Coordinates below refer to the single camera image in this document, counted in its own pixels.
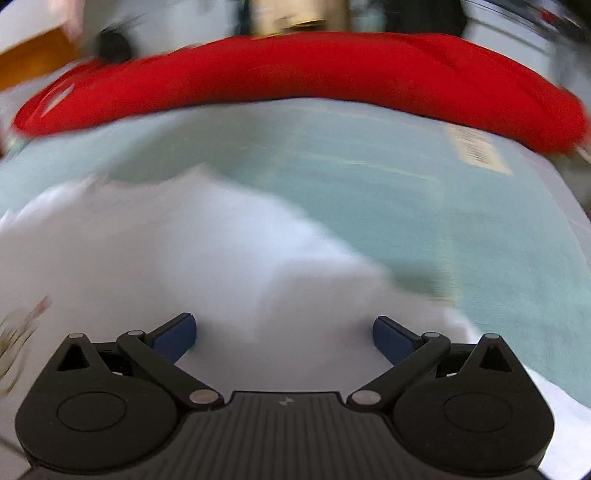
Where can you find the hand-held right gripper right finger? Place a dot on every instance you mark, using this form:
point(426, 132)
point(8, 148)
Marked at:
point(392, 339)

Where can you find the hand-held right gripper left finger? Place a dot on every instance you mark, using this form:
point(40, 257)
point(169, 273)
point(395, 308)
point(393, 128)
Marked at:
point(178, 337)

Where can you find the white t-shirt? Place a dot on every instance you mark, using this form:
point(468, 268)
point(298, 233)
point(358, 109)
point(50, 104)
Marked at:
point(184, 254)

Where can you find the red rolled quilt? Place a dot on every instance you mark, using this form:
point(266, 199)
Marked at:
point(300, 69)

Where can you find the black backpack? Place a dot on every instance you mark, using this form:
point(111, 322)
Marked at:
point(115, 46)

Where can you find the wooden headboard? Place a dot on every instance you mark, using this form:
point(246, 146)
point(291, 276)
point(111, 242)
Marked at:
point(32, 60)

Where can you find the black jacket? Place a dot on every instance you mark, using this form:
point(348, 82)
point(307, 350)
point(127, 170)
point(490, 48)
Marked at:
point(425, 14)

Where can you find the pink curtain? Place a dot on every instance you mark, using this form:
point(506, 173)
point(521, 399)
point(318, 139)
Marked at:
point(74, 18)

